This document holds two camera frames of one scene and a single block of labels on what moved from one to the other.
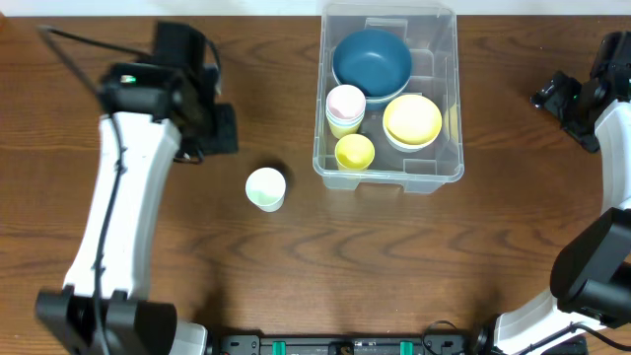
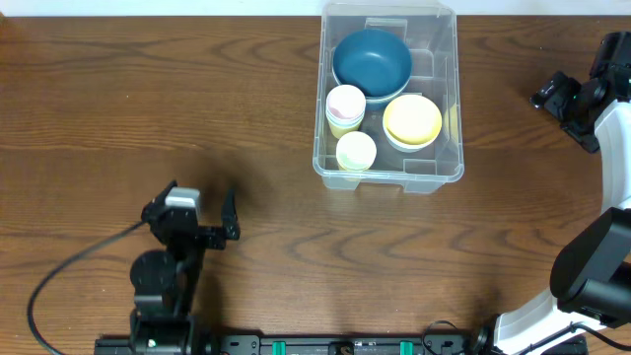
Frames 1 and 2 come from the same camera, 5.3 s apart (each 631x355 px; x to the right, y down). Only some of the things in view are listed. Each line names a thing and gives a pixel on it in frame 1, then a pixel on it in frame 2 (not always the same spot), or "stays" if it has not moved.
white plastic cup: [265, 188] -> [356, 150]
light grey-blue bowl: [407, 150] stays
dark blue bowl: [376, 61] stays
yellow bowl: [412, 118] stays
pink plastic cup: [345, 102] stays
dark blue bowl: [380, 87] -> [380, 104]
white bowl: [394, 140] stays
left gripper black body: [225, 130] -> [198, 233]
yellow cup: [340, 130] stays
